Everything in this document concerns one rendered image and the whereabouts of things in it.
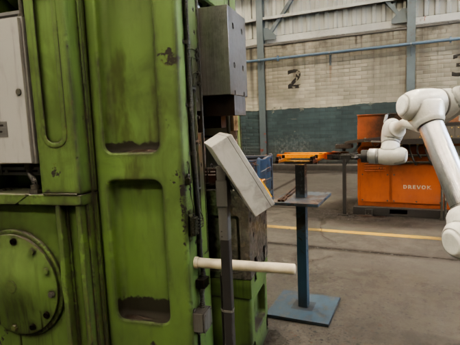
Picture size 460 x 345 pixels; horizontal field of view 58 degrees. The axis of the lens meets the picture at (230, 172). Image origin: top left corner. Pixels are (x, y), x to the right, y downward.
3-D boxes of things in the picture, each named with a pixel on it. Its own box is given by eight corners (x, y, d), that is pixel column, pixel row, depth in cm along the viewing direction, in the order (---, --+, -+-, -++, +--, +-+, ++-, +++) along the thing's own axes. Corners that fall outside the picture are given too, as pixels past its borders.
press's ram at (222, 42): (251, 97, 226) (248, 22, 221) (231, 94, 190) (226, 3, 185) (181, 101, 239) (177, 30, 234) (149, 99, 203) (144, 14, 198)
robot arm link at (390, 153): (378, 168, 240) (380, 149, 246) (407, 168, 234) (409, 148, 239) (376, 159, 232) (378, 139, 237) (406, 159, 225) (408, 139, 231)
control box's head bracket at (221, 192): (250, 202, 160) (249, 166, 158) (241, 209, 147) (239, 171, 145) (224, 201, 163) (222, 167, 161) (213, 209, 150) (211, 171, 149)
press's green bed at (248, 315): (270, 332, 242) (267, 255, 236) (254, 369, 207) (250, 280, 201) (183, 322, 259) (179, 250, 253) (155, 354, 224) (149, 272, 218)
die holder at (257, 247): (267, 255, 236) (265, 178, 231) (251, 280, 201) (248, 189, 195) (179, 250, 253) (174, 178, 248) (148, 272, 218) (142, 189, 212)
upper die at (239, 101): (246, 115, 215) (245, 96, 213) (235, 115, 196) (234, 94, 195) (172, 118, 227) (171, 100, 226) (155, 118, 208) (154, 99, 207)
